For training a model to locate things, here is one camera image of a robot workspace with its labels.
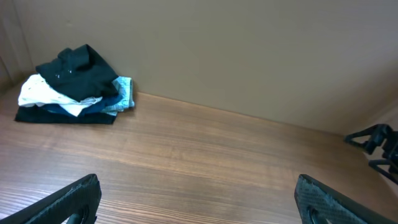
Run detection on black folded garment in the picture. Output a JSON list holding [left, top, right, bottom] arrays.
[[14, 106, 116, 124]]

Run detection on navy blue garment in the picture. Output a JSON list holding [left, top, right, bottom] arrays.
[[42, 94, 129, 117]]

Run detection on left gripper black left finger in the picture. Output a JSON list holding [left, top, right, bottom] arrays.
[[1, 174, 102, 224]]

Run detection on black t-shirt with logo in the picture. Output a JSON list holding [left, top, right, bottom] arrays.
[[35, 44, 118, 101]]

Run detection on white garment on pile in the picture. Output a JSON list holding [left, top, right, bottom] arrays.
[[18, 74, 103, 116]]

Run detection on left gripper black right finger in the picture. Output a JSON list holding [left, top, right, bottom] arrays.
[[294, 174, 397, 224]]

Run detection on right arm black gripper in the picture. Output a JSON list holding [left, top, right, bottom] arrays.
[[344, 124, 397, 184]]

